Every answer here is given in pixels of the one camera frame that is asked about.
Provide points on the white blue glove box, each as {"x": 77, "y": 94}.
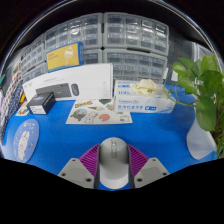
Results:
{"x": 143, "y": 104}

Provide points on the cream disposable glove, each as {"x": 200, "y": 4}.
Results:
{"x": 144, "y": 86}

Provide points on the yellow and blue box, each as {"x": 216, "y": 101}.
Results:
{"x": 64, "y": 56}

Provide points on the navy polka dot cloth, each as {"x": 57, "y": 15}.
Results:
{"x": 13, "y": 100}

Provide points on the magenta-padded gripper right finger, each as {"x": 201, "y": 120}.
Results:
{"x": 150, "y": 170}

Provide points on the grey white computer mouse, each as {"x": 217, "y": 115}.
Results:
{"x": 114, "y": 166}

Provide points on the round blue rabbit mouse pad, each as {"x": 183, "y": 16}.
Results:
{"x": 26, "y": 140}

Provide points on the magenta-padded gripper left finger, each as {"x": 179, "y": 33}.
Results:
{"x": 76, "y": 171}

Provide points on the red blue checkered cloth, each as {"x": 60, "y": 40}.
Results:
{"x": 11, "y": 83}

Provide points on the white plant pot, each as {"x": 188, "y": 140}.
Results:
{"x": 199, "y": 141}

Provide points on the small black box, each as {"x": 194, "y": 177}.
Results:
{"x": 40, "y": 101}

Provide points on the long white keyboard box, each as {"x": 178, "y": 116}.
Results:
{"x": 90, "y": 78}

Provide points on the green leafy plant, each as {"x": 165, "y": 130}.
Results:
{"x": 205, "y": 111}

